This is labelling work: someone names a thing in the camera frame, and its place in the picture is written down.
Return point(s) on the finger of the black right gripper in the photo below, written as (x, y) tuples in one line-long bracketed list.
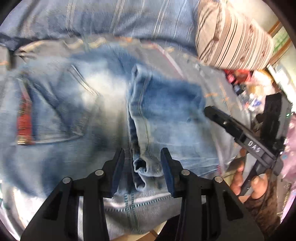
[(231, 125)]

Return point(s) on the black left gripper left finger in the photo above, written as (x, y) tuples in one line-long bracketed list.
[(57, 218)]

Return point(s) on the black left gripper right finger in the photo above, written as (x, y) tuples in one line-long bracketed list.
[(209, 210)]

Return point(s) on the light blue denim jeans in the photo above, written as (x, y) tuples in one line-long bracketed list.
[(104, 120)]

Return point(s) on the brown patterned sleeve forearm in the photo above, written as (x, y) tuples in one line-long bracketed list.
[(265, 210)]

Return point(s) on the person's right hand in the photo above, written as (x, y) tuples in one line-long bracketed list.
[(259, 184)]

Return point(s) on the grey patterned bed sheet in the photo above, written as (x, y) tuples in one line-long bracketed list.
[(138, 208)]

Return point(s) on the pink floral cloth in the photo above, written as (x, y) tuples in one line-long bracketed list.
[(289, 161)]

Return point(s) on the white plastic bag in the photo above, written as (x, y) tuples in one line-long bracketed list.
[(256, 88)]

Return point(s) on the red item by pillow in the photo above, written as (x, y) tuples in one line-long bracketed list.
[(237, 76)]

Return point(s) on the beige brown striped pillow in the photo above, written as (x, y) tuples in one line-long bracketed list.
[(228, 40)]

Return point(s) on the blue plaid blanket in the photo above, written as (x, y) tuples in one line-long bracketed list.
[(172, 21)]

